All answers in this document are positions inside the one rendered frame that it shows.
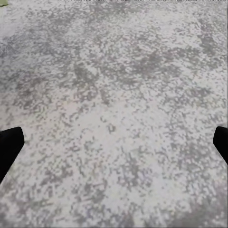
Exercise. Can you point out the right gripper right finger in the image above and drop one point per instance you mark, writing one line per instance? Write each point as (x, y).
(220, 141)

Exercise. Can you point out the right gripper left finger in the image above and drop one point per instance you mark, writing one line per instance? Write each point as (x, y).
(11, 142)

